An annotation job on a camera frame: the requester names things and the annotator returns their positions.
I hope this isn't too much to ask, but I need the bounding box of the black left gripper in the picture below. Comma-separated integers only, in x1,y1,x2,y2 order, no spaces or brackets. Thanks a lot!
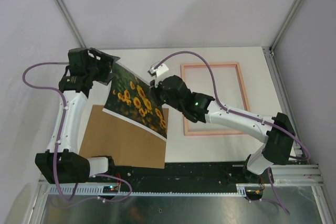
86,48,120,86

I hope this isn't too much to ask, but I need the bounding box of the sunflower photo print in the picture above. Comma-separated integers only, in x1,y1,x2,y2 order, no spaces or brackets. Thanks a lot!
103,63,167,141

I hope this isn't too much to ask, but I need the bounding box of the brown cardboard backing board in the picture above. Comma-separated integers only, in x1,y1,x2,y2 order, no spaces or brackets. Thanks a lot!
79,105,166,169

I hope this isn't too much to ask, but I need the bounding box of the pink wooden picture frame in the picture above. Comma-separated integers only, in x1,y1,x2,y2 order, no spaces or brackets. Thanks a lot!
181,62,250,136

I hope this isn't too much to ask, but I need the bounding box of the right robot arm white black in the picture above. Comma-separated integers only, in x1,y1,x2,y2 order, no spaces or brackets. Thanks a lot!
150,76,295,183

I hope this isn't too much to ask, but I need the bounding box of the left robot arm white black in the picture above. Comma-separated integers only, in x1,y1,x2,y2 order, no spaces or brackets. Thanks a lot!
35,48,119,184

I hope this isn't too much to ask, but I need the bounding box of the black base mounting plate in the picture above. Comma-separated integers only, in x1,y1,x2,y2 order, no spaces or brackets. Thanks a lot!
86,160,275,193

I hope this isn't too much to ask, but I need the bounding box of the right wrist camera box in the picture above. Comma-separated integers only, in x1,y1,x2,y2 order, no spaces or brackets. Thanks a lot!
148,63,169,85

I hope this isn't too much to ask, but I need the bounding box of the left aluminium corner post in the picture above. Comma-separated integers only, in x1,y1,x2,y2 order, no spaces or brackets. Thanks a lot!
54,0,86,48

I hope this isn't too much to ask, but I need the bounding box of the aluminium corner post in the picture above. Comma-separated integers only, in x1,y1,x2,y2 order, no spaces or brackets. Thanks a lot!
54,0,86,48
269,0,305,51

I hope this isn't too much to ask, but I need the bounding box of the grey slotted cable duct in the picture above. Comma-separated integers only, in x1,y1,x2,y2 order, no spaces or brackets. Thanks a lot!
47,183,263,198

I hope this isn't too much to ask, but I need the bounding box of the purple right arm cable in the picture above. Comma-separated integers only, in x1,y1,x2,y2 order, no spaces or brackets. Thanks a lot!
153,51,312,215

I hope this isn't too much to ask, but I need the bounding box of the aluminium front right rail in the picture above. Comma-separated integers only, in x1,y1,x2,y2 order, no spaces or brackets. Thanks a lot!
271,165,324,187

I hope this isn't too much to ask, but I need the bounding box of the right aluminium corner post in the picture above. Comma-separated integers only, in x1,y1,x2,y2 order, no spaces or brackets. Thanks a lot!
269,0,305,51

